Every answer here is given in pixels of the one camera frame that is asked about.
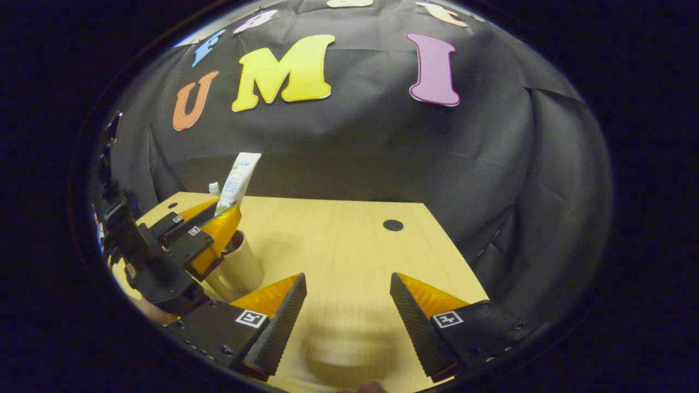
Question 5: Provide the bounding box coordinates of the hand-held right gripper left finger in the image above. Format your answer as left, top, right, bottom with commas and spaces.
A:
164, 273, 307, 382

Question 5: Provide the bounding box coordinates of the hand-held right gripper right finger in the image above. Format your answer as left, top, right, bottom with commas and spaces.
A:
389, 272, 538, 383

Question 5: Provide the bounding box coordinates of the beige cup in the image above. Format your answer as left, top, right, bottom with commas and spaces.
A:
205, 229, 265, 302

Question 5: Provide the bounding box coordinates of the white toothpaste tube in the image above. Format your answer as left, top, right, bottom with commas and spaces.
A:
215, 152, 262, 217

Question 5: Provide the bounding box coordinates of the light wooden desktop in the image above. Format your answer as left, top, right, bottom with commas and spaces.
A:
112, 191, 489, 393

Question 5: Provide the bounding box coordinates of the black backdrop cloth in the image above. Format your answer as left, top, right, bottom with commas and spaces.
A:
90, 0, 612, 328

